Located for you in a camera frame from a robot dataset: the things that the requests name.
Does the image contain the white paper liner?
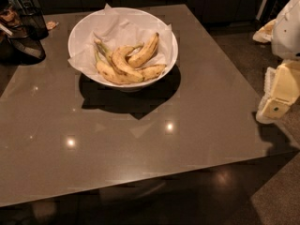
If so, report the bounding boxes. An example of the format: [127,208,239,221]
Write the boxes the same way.
[68,6,178,83]

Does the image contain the dark items at left edge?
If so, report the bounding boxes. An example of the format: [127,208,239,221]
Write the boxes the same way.
[0,0,27,38]

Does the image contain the small crumpled wrapper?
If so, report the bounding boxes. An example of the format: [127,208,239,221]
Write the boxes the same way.
[46,21,58,30]

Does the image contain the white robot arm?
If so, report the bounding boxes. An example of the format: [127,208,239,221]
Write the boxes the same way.
[253,0,300,124]

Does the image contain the upper right yellow banana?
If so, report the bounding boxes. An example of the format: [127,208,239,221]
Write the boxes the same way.
[127,33,159,68]

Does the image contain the white ceramic bowl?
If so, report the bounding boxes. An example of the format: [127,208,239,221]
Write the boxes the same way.
[67,6,178,92]

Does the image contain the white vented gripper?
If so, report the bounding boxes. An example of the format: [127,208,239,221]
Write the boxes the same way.
[256,60,300,124]

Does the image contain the bottom left yellow banana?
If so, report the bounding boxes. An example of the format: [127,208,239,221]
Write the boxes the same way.
[94,50,129,85]

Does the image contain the curved yellow banana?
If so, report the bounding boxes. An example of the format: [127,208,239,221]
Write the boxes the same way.
[112,45,143,83]

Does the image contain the lower right yellow banana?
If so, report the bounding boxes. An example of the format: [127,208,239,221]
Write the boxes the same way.
[139,64,166,81]

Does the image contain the black mesh basket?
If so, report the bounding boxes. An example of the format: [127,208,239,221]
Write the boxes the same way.
[8,7,49,64]

